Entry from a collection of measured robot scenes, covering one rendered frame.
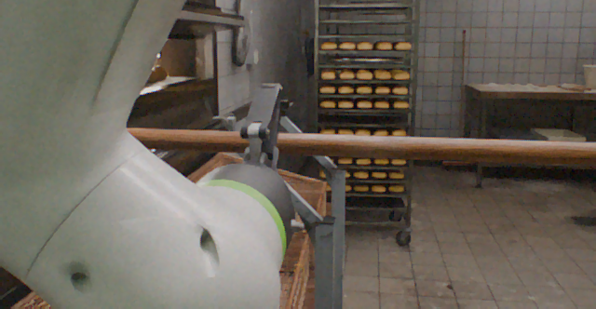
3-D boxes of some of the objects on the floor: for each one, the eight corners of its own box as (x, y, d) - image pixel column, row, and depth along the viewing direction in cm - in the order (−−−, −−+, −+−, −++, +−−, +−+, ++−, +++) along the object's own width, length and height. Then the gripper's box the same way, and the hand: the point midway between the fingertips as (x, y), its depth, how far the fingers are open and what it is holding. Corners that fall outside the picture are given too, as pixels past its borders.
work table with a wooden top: (473, 187, 479) (480, 90, 462) (459, 167, 557) (465, 84, 540) (733, 197, 448) (751, 95, 431) (680, 174, 526) (693, 87, 508)
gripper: (194, 67, 42) (250, 59, 63) (207, 342, 47) (255, 251, 68) (284, 66, 41) (312, 59, 62) (288, 349, 46) (312, 254, 67)
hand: (280, 161), depth 64 cm, fingers open, 13 cm apart
